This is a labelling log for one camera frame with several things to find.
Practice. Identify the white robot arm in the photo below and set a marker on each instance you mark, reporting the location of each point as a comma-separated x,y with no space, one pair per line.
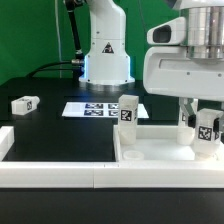
107,63

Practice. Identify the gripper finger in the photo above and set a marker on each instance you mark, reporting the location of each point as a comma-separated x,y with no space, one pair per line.
188,109
218,125

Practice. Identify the white square table top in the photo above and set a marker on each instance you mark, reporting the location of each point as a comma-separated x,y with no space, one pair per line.
157,144

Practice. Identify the white sheet with markers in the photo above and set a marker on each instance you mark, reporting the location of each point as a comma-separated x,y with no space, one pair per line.
101,110

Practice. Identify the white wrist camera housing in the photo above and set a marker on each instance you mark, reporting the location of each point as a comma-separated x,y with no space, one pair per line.
172,32

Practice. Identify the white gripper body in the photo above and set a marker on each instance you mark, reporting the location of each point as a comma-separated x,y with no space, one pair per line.
167,71

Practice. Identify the white U-shaped fence wall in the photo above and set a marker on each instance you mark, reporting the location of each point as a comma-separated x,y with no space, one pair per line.
104,174

